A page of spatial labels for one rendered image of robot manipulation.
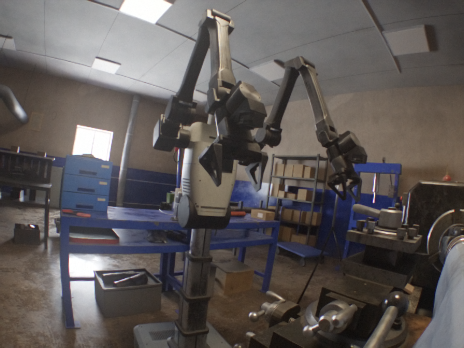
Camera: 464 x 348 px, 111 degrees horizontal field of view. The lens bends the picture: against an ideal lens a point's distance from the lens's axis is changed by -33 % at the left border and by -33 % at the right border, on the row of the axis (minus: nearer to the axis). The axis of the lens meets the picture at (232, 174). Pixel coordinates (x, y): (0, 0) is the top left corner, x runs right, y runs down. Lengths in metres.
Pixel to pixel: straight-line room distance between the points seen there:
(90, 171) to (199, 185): 1.02
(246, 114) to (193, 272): 0.83
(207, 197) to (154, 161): 6.50
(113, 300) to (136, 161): 5.67
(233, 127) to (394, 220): 0.43
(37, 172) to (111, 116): 3.72
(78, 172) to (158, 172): 5.86
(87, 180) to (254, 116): 1.51
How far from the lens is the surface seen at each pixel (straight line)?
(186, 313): 1.24
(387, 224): 0.60
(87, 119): 7.07
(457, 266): 0.30
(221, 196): 1.06
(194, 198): 1.02
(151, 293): 2.16
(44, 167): 4.01
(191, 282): 1.17
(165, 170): 7.64
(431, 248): 1.04
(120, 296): 2.06
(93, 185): 1.84
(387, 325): 0.29
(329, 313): 0.42
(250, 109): 0.47
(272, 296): 0.78
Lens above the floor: 1.21
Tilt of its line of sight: 2 degrees up
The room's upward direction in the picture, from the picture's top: 8 degrees clockwise
